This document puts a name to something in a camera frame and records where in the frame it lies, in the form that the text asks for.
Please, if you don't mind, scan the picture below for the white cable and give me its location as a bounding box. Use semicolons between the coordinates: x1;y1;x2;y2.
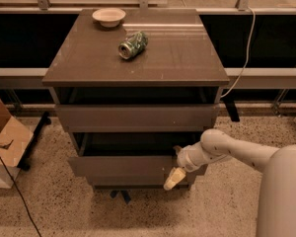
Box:
219;7;257;100

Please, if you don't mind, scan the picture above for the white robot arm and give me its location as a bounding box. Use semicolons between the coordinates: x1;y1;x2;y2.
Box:
164;129;296;237

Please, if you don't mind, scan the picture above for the black stand leg left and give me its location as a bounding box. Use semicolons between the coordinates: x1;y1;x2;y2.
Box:
18;112;51;171

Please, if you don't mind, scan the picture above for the white ceramic bowl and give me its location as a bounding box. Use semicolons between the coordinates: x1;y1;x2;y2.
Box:
92;8;126;28

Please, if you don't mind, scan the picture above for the black stand leg right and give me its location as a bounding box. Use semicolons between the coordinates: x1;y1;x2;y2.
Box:
222;93;240;122

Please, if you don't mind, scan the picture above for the open cardboard box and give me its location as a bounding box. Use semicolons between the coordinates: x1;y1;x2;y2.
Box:
0;99;34;189

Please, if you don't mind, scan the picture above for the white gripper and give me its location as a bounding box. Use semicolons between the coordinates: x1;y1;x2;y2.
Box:
164;142;208;191

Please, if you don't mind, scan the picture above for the grey top drawer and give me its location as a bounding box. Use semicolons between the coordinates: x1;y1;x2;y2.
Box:
55;105;219;132

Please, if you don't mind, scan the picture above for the black cable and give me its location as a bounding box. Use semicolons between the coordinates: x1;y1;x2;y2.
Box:
0;141;42;237

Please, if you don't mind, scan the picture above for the black stand leg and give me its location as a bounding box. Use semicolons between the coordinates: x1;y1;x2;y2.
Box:
222;93;240;122
18;112;51;171

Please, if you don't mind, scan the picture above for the grey drawer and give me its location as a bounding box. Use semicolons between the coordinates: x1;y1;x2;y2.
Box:
55;105;219;132
68;132;200;189

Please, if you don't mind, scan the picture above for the grey drawer cabinet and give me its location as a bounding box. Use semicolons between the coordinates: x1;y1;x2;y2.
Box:
41;8;230;192

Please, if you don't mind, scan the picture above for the crushed green soda can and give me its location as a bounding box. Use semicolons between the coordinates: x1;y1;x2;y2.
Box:
118;32;148;60

